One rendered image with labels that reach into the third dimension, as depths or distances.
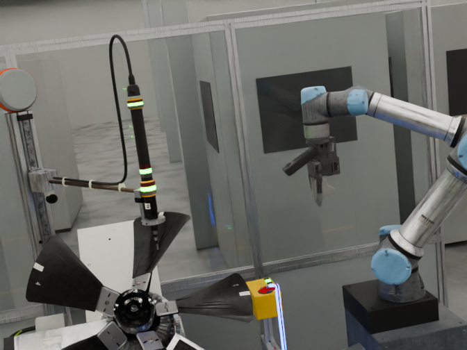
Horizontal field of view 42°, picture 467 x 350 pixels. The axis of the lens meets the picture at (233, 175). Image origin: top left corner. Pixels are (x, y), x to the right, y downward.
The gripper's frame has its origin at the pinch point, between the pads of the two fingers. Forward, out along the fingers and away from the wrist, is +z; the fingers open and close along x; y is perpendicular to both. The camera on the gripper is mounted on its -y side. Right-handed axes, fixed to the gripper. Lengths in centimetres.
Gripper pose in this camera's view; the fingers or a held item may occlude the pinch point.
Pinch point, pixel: (317, 202)
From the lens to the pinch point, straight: 189.8
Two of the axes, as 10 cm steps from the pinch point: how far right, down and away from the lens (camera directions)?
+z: 1.2, 9.7, 1.9
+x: -1.9, -1.7, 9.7
